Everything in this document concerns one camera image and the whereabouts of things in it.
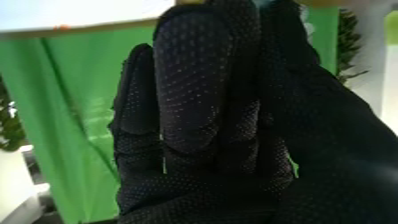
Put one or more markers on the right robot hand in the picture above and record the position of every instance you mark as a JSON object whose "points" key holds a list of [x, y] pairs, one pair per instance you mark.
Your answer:
{"points": [[236, 140]]}

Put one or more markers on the green plant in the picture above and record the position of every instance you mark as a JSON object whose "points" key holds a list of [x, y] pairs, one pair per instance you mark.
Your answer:
{"points": [[348, 46], [9, 126]]}

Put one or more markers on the white sheet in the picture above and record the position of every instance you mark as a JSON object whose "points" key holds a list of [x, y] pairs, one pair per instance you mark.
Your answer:
{"points": [[77, 11]]}

